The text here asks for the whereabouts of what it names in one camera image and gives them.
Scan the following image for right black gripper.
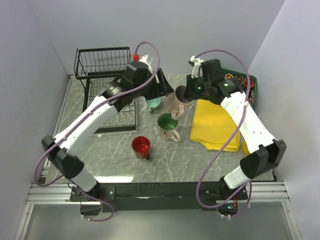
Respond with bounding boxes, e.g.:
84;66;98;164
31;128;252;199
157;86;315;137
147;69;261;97
183;73;211;100

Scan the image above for red mug white squiggles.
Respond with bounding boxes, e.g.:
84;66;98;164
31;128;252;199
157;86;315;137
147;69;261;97
131;136;151;161

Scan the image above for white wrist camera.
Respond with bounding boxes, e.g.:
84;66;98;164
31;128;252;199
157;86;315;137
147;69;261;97
189;55;204;79
132;54;154;74

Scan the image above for green compartment organizer tray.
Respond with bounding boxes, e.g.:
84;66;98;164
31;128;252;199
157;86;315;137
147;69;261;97
222;68;258;107

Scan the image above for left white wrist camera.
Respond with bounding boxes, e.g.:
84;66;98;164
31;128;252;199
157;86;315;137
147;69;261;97
132;54;154;74

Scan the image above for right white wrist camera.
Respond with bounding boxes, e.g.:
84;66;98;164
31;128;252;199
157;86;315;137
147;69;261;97
189;55;204;79

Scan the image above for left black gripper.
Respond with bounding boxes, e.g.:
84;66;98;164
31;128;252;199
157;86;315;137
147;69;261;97
133;67;175;101

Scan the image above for black base beam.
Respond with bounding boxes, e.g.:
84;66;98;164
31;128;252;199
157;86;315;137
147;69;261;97
69;181;235;212

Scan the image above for yellow folded cloth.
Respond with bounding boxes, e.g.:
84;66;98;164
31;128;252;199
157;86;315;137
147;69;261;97
189;100;237;151

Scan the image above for small teal cup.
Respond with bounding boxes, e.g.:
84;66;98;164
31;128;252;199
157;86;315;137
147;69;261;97
146;97;162;113

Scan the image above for yellow cup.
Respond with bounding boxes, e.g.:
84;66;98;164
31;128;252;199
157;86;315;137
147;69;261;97
241;141;250;156

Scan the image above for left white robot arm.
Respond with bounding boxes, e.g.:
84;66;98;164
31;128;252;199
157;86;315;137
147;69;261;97
42;61;174;201

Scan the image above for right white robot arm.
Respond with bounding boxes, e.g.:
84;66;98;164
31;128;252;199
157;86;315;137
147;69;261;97
184;56;287;199

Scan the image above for black wire dish rack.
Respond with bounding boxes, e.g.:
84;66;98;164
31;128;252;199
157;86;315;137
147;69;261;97
73;46;137;134

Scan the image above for white floral mug green interior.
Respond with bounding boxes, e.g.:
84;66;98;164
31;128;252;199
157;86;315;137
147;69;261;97
157;112;181;143

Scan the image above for pink mug purple interior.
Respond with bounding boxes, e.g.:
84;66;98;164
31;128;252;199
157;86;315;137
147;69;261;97
164;85;191;120

